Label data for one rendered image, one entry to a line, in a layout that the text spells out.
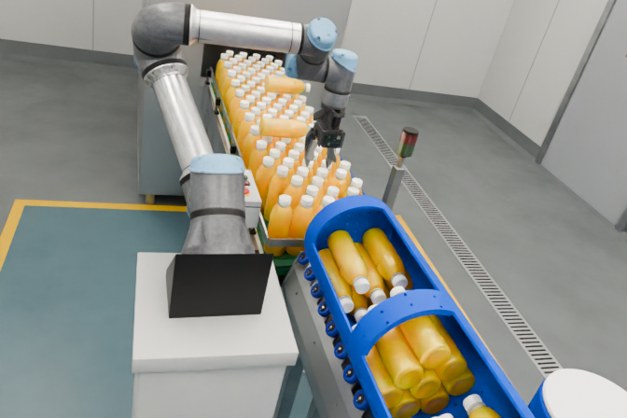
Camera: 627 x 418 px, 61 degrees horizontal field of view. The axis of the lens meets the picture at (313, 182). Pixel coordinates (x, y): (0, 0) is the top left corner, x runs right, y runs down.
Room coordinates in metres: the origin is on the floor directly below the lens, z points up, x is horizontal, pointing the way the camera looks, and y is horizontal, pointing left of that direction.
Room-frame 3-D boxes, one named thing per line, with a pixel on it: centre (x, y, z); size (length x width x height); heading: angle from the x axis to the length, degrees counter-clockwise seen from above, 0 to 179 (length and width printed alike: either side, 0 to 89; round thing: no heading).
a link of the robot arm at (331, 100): (1.46, -0.01, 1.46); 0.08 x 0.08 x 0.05
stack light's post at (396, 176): (1.89, -0.31, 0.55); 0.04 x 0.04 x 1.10; 23
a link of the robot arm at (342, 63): (1.46, 0.00, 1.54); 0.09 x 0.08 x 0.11; 105
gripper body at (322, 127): (1.45, -0.01, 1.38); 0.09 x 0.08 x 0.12; 23
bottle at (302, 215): (1.48, 0.01, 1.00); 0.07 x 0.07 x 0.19
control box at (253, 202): (1.48, 0.22, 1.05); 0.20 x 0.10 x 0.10; 23
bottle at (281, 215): (1.45, 0.07, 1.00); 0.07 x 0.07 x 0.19
